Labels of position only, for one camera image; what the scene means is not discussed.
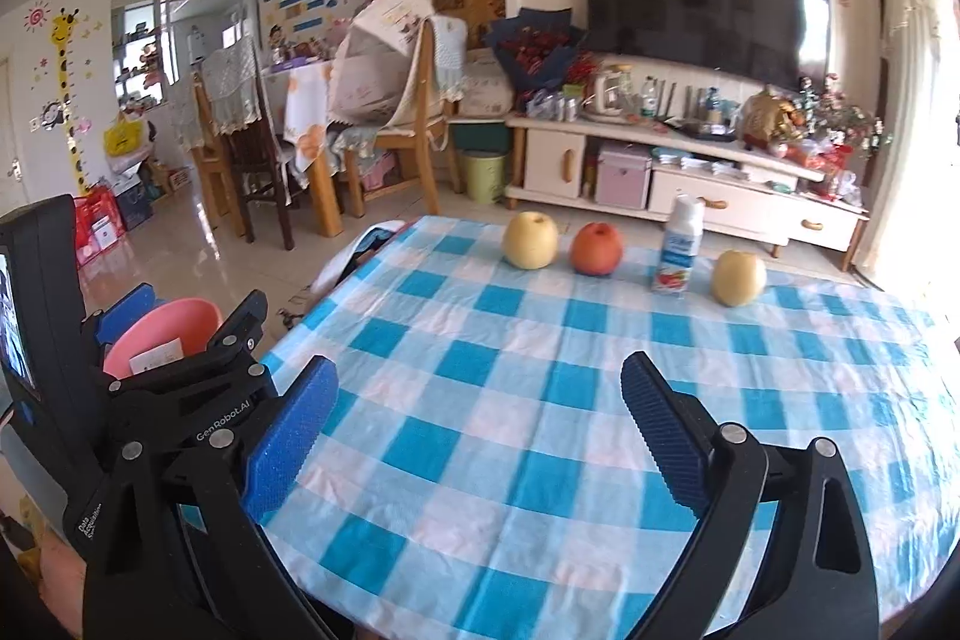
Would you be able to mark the pink plastic trash bin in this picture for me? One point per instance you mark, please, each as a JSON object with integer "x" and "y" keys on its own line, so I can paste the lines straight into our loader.
{"x": 193, "y": 320}

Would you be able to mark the blue white checkered tablecloth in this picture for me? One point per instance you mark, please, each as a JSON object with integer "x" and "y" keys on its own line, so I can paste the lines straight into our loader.
{"x": 480, "y": 476}

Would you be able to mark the yellow plastic bag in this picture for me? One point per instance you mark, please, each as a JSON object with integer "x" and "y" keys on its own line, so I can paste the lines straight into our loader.
{"x": 125, "y": 136}

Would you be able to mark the red apple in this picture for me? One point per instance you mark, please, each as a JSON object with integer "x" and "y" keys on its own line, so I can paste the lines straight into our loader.
{"x": 596, "y": 250}

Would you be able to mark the white tv cabinet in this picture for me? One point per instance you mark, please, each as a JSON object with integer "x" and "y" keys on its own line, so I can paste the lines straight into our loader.
{"x": 748, "y": 195}

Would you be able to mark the white yogurt drink bottle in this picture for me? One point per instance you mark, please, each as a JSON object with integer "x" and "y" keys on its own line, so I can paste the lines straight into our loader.
{"x": 680, "y": 245}

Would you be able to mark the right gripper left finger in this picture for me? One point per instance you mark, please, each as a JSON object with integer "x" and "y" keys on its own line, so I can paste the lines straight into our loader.
{"x": 179, "y": 549}

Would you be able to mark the person's left hand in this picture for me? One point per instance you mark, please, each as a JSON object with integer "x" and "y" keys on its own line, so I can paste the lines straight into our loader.
{"x": 62, "y": 579}

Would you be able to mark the dark blue flower bouquet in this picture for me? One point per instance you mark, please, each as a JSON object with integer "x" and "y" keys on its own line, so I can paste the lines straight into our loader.
{"x": 536, "y": 48}

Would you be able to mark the green waste bin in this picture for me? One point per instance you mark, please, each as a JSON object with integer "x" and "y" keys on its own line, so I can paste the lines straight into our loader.
{"x": 485, "y": 176}

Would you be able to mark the giraffe height wall sticker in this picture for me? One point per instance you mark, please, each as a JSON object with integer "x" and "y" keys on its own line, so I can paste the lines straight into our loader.
{"x": 62, "y": 29}

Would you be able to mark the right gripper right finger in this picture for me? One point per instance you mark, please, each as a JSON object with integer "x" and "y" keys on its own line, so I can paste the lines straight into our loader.
{"x": 816, "y": 578}

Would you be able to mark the white electric kettle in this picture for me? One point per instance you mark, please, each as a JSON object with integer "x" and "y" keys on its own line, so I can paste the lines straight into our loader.
{"x": 612, "y": 92}

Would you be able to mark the white milk carton box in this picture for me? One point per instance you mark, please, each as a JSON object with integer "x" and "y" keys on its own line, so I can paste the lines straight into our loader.
{"x": 155, "y": 357}

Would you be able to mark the black flat screen television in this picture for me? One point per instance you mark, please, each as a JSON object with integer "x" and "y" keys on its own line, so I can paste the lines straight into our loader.
{"x": 777, "y": 42}

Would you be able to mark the large yellow pear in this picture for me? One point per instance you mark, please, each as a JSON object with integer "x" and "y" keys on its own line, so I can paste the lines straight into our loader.
{"x": 530, "y": 240}

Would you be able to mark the dark wooden chair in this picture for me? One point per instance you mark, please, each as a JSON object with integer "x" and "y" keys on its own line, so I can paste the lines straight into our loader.
{"x": 242, "y": 121}

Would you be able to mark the small yellow pear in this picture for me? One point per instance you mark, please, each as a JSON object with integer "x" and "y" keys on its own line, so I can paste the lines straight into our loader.
{"x": 738, "y": 278}

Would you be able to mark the red gift boxes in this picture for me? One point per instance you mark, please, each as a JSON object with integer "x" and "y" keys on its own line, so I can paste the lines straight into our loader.
{"x": 98, "y": 224}

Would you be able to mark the light wooden chair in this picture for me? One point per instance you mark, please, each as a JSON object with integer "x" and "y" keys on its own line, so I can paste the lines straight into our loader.
{"x": 419, "y": 125}

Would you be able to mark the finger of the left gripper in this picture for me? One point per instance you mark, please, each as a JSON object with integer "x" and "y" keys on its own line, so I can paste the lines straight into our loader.
{"x": 107, "y": 326}

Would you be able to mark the pink storage box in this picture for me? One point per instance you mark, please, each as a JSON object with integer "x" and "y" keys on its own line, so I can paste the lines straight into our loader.
{"x": 623, "y": 175}

